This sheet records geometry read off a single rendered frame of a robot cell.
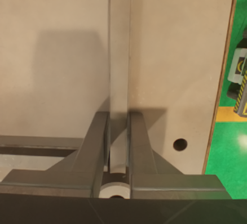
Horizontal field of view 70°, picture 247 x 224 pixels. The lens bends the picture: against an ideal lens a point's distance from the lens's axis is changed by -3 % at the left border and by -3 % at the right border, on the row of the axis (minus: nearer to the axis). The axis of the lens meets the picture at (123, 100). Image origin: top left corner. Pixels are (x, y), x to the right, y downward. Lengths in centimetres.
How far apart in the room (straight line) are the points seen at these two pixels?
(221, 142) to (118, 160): 184
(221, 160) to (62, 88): 200
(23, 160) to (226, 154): 199
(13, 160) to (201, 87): 18
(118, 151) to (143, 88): 6
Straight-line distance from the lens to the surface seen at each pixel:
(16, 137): 20
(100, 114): 15
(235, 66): 164
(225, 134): 196
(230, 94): 168
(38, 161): 18
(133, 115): 15
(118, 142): 16
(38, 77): 17
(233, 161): 217
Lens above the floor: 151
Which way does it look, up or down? 73 degrees down
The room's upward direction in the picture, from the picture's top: 178 degrees counter-clockwise
